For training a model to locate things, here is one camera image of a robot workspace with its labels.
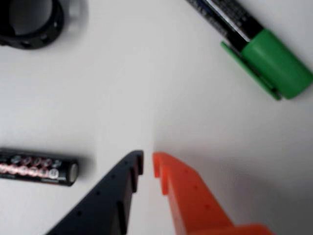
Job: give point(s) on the green and black marker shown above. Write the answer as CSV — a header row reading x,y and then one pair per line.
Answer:
x,y
274,61

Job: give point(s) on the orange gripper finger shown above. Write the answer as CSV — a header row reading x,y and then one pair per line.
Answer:
x,y
193,203

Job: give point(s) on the black AA battery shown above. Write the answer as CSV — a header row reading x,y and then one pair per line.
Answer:
x,y
36,166

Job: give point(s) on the dark navy gripper finger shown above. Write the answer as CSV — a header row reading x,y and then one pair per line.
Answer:
x,y
102,203

